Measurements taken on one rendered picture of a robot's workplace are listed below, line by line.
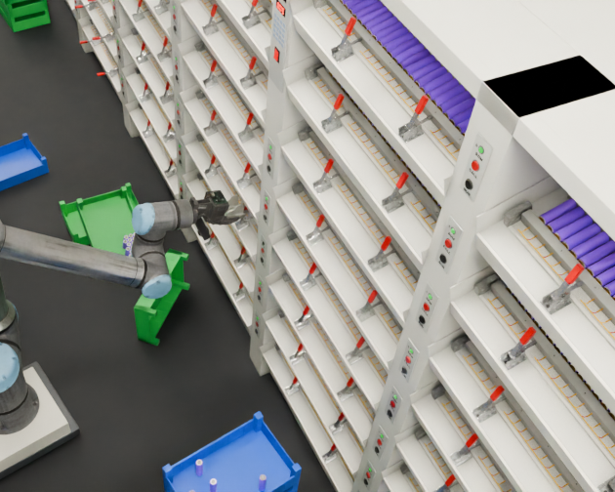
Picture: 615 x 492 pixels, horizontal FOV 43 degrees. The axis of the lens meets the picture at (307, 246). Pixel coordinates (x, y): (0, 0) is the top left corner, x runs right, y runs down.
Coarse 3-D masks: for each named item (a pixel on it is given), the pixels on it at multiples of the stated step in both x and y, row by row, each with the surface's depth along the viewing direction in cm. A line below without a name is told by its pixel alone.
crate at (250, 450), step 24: (240, 432) 215; (264, 432) 217; (192, 456) 207; (216, 456) 212; (240, 456) 213; (264, 456) 214; (288, 456) 209; (168, 480) 201; (192, 480) 207; (240, 480) 208; (288, 480) 204
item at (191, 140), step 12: (192, 132) 281; (192, 144) 284; (204, 144) 283; (192, 156) 280; (204, 156) 280; (204, 168) 276; (204, 180) 279; (216, 180) 273; (228, 192) 269; (240, 240) 261; (252, 240) 256; (252, 252) 253
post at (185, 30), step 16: (176, 0) 243; (192, 32) 251; (176, 48) 258; (192, 80) 264; (176, 96) 275; (176, 112) 282; (176, 128) 288; (192, 128) 280; (176, 144) 295; (192, 160) 292; (192, 240) 325
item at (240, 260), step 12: (192, 180) 299; (192, 192) 296; (204, 192) 295; (216, 228) 284; (228, 228) 283; (228, 240) 281; (228, 252) 278; (240, 252) 277; (240, 264) 273; (252, 264) 272; (240, 276) 271; (252, 276) 270; (252, 288) 268; (252, 300) 270
